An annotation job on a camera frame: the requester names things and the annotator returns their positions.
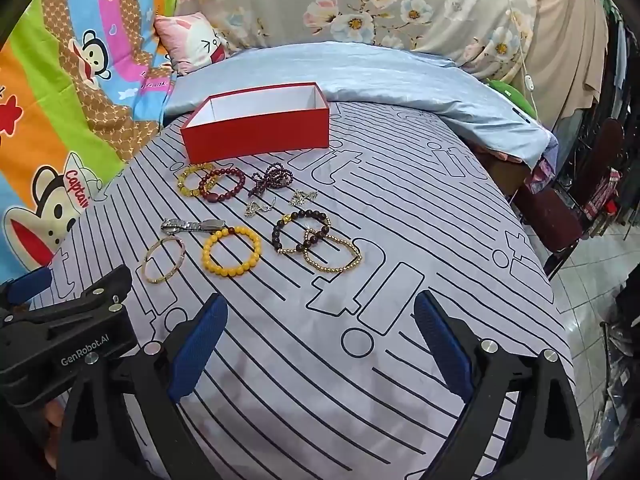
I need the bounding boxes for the small gold bead bracelet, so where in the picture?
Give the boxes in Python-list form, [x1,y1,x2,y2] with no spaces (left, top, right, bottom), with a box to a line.
[302,228,364,274]

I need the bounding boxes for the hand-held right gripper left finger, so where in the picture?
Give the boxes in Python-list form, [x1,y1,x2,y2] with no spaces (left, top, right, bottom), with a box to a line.
[59,292,229,480]

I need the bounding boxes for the beige curtain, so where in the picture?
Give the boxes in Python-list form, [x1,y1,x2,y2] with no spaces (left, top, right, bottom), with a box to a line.
[525,0,611,128]

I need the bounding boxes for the hanging clothes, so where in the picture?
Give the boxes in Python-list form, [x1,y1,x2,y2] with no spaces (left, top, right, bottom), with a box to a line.
[600,0,640,171]

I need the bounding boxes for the grey striped bedsheet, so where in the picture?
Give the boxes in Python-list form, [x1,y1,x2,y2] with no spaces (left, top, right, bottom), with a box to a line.
[30,100,571,480]

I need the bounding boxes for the person's left hand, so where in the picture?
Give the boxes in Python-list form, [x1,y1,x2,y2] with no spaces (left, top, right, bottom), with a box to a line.
[42,400,67,468]

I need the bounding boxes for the green plastic object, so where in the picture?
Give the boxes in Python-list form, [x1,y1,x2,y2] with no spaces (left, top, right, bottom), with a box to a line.
[487,79,536,121]

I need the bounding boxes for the purple beaded bracelet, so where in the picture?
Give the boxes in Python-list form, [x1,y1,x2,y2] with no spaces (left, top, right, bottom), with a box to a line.
[247,162,295,198]

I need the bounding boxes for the white cable with switch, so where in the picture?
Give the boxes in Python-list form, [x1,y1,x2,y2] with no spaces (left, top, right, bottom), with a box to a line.
[500,0,540,111]

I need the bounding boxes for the thin gold bangle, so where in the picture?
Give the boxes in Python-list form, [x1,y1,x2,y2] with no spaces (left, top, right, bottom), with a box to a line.
[144,236,187,285]

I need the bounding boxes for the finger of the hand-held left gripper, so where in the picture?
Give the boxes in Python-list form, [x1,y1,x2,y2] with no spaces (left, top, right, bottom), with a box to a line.
[62,264,132,313]
[0,266,54,311]

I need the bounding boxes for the amber yellow beaded bracelet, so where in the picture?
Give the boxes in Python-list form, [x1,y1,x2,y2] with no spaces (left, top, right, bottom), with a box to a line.
[176,162,221,200]

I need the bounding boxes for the red cardboard box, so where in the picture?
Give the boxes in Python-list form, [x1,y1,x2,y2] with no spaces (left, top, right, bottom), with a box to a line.
[180,81,331,165]

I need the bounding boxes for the colourful monkey printed blanket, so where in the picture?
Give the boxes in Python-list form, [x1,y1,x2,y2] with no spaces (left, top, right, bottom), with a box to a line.
[0,0,186,286]

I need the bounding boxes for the dark red chair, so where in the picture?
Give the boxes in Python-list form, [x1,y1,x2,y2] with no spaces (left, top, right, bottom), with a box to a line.
[515,119,626,281]

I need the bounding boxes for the dark brown beaded bracelet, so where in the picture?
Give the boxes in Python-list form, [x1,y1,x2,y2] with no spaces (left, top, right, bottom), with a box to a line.
[270,208,331,255]

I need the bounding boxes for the pink cartoon pillow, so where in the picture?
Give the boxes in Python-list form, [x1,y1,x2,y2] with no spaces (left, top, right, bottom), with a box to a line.
[154,11,236,77]

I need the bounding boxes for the silver triangle earring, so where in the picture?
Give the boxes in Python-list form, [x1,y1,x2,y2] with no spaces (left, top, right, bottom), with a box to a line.
[244,196,279,218]

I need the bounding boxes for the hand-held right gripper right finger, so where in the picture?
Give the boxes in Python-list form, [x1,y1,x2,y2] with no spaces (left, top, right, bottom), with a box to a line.
[414,290,588,480]

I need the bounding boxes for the light blue satin blanket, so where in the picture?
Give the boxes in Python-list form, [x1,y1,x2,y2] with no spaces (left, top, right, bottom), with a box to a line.
[162,40,558,171]

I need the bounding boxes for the dark red beaded bracelet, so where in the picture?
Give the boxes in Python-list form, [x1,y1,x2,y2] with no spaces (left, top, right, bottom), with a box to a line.
[199,167,248,205]

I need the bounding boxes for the grey floral cloth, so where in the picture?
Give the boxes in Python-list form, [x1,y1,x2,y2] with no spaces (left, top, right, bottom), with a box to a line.
[172,0,538,91]

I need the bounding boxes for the silver metal watch band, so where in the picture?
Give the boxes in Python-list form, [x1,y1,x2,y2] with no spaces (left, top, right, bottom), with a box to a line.
[160,217,228,235]

